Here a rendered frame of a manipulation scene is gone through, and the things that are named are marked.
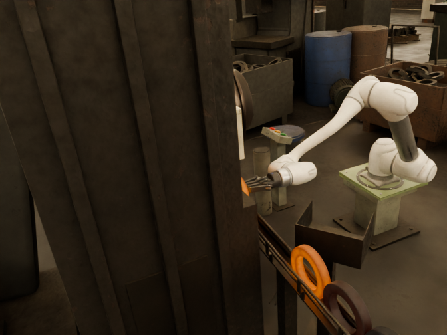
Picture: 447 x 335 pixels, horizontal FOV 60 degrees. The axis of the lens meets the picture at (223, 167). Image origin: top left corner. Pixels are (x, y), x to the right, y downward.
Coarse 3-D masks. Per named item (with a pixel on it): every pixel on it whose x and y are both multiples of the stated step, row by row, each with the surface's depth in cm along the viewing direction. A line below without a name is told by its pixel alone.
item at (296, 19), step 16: (240, 0) 525; (256, 0) 496; (272, 0) 504; (288, 0) 507; (304, 0) 526; (240, 16) 533; (272, 16) 534; (288, 16) 516; (304, 16) 536; (272, 32) 542; (288, 32) 523; (304, 32) 542; (240, 48) 533; (256, 48) 510; (272, 48) 494; (288, 48) 529; (304, 48) 550; (304, 64) 561
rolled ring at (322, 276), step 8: (296, 248) 133; (304, 248) 129; (312, 248) 129; (296, 256) 134; (304, 256) 129; (312, 256) 126; (320, 256) 126; (296, 264) 137; (312, 264) 126; (320, 264) 124; (296, 272) 138; (304, 272) 138; (320, 272) 123; (328, 272) 124; (304, 280) 136; (320, 280) 124; (328, 280) 124; (312, 288) 132; (320, 288) 125; (320, 296) 126
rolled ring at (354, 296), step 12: (324, 288) 122; (336, 288) 116; (348, 288) 113; (324, 300) 124; (336, 300) 123; (348, 300) 112; (360, 300) 110; (336, 312) 122; (360, 312) 108; (348, 324) 120; (360, 324) 109
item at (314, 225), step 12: (312, 204) 171; (300, 216) 159; (372, 216) 155; (300, 228) 154; (312, 228) 151; (324, 228) 170; (300, 240) 156; (312, 240) 153; (324, 240) 150; (336, 240) 148; (348, 240) 145; (360, 240) 142; (324, 252) 153; (336, 252) 150; (348, 252) 147; (360, 252) 144; (348, 264) 149; (360, 264) 147; (312, 324) 197
